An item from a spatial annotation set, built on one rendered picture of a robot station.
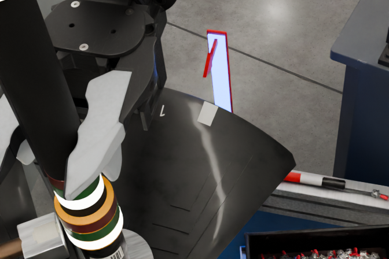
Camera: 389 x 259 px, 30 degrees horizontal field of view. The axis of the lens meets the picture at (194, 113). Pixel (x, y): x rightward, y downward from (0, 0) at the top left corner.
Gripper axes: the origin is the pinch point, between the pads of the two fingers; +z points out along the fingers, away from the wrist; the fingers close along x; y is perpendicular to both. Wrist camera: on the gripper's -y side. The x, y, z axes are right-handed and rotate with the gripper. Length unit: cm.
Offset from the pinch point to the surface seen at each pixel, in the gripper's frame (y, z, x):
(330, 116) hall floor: 146, -117, -11
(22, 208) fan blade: 14.0, -3.6, 6.5
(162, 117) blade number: 28.4, -24.7, 2.5
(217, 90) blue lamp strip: 39, -37, 0
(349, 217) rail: 65, -37, -20
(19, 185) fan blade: 12.8, -5.1, 7.0
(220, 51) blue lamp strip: 30.7, -37.4, -0.8
